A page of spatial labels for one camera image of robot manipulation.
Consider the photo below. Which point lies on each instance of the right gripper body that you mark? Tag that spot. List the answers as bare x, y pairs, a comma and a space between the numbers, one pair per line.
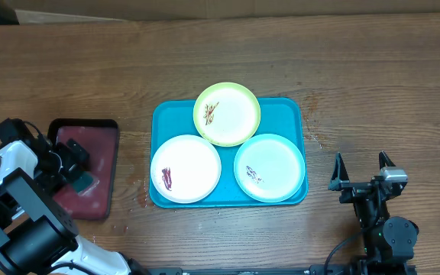
354, 192

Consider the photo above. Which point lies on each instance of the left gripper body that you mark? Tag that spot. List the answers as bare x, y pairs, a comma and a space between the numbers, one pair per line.
60, 161

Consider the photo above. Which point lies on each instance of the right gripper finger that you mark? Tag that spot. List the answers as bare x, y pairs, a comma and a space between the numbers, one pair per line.
340, 175
384, 160

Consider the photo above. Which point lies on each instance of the green scouring sponge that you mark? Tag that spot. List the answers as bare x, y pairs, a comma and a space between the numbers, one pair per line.
84, 181

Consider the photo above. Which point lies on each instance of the white plate with red stain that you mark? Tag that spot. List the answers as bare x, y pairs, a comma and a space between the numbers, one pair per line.
185, 169

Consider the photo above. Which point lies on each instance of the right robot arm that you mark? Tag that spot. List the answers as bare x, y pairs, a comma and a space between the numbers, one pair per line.
388, 241

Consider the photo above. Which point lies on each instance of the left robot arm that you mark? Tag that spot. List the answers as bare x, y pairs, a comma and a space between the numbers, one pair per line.
36, 234

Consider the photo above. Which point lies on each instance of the black tray with red liner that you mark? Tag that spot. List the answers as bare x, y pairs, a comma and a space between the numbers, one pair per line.
100, 137

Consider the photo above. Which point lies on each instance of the teal plastic tray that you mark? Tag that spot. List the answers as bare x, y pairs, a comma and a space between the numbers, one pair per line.
280, 116

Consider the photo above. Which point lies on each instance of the light blue rimmed plate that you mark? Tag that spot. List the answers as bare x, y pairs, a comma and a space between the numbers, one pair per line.
269, 168

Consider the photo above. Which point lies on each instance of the yellow-green rimmed plate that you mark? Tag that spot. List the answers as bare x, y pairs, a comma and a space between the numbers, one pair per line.
226, 114

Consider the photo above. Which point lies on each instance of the cardboard panel at back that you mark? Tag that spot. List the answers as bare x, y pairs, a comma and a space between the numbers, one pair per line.
135, 10

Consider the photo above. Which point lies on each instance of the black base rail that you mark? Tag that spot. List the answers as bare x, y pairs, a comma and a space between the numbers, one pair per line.
318, 269

